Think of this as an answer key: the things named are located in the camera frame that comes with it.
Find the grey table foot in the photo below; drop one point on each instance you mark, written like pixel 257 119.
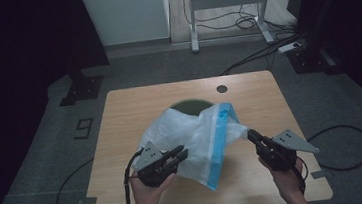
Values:
pixel 87 201
pixel 321 174

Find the green plastic bin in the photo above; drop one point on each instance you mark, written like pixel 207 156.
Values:
pixel 191 107

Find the dark curtain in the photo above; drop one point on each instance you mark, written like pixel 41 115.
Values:
pixel 14 64
pixel 354 15

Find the dark round table grommet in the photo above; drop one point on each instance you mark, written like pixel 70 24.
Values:
pixel 221 88

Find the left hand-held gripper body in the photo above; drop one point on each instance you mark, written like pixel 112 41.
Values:
pixel 151 166

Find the person's right hand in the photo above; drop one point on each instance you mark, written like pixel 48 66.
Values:
pixel 287 180

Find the person's left hand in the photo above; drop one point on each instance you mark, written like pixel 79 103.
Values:
pixel 151 195

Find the white bag with blue band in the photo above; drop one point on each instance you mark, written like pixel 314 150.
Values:
pixel 189 138

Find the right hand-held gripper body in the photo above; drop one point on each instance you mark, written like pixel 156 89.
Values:
pixel 281 152

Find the white power strip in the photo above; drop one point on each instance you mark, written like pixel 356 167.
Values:
pixel 289 47

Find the white cabinet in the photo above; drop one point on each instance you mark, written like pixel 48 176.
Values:
pixel 127 13

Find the black stand base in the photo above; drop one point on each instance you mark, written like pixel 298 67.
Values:
pixel 309 59
pixel 82 88

